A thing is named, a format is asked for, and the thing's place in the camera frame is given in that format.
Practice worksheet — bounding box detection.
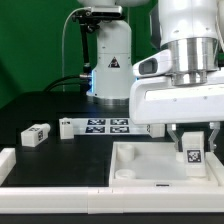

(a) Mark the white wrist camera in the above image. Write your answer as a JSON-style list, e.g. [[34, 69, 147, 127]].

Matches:
[[133, 49, 172, 79]]

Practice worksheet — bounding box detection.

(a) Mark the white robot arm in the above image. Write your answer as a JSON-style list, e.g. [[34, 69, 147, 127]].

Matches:
[[88, 0, 224, 141]]

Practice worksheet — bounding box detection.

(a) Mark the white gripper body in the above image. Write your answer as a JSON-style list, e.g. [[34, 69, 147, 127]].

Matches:
[[129, 71, 224, 124]]

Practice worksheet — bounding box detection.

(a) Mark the white camera cable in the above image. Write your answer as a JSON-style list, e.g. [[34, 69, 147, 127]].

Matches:
[[61, 7, 91, 93]]

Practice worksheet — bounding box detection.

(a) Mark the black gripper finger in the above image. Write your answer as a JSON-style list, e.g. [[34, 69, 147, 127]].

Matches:
[[208, 122, 220, 152], [167, 124, 182, 152]]

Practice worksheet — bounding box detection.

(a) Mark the white U-shaped fence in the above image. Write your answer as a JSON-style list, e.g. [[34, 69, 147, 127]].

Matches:
[[0, 148, 224, 214]]

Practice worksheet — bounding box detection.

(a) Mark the white square tabletop part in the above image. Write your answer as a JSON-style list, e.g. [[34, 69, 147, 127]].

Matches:
[[109, 142, 224, 187]]

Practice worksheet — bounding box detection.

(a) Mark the black cable bundle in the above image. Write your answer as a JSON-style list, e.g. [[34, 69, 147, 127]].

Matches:
[[43, 74, 93, 93]]

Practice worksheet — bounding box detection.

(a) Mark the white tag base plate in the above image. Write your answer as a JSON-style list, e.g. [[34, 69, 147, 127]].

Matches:
[[72, 118, 148, 135]]

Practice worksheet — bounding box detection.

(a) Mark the black camera on stand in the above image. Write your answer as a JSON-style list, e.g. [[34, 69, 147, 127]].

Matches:
[[72, 5, 124, 74]]

